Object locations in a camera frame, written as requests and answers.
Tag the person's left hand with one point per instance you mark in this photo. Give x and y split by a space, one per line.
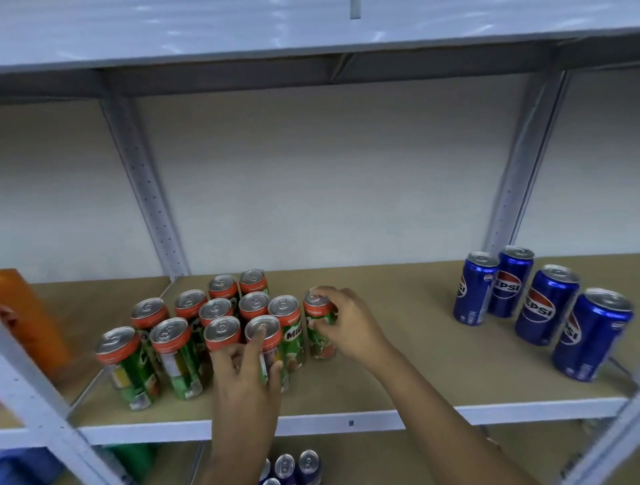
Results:
245 399

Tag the person's right hand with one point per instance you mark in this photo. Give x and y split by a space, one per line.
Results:
357 332

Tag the person's left thumb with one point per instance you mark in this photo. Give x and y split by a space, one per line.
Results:
275 375

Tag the person's right thumb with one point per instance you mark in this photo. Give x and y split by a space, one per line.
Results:
325 327

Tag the green drink can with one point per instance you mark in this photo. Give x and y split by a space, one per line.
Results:
273 336
320 348

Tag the person's right forearm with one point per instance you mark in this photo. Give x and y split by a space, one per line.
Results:
440 424

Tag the person's left forearm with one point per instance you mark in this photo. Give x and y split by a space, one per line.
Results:
242 459

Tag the white metal shelving rack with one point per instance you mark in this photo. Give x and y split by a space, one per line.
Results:
320 423

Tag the cluster of green cans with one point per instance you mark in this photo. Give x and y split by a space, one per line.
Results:
175 349

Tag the blue soda can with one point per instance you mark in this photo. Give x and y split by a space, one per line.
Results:
590 339
472 292
512 285
545 307

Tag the green bottle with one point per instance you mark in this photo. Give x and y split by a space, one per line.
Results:
132 459

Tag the orange packet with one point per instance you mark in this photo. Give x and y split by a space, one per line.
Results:
30 325

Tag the blue package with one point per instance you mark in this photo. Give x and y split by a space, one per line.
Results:
30 467

